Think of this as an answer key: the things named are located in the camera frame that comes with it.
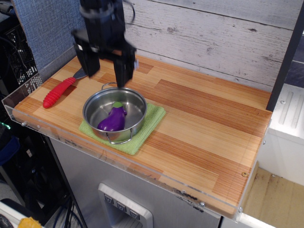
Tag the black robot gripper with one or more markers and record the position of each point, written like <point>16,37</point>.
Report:
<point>104,35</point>

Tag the purple toy eggplant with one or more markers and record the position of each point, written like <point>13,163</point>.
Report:
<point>115,121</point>

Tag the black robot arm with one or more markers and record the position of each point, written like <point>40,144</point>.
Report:
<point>102,4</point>

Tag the blue fabric panel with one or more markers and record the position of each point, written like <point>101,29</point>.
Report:
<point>48,25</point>

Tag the green folded cloth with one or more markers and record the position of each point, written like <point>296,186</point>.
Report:
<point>153,116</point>

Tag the black plastic crate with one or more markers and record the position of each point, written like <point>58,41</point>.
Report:
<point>20,58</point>

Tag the clear acrylic table guard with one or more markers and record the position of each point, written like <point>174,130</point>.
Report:
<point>203,150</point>

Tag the stainless steel cabinet with dispenser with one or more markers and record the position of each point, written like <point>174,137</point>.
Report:
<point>84,173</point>

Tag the yellow object bottom left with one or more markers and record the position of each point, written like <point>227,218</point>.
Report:
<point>29,223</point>

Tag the white appliance top right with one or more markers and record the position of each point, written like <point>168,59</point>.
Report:
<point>282,150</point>

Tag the silver metal bowl with handles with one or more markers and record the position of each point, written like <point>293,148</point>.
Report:
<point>98,106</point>

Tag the red handled grey fork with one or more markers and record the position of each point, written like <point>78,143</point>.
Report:
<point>52,97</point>

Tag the black vertical post right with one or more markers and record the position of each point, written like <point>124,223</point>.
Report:
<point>287,60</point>

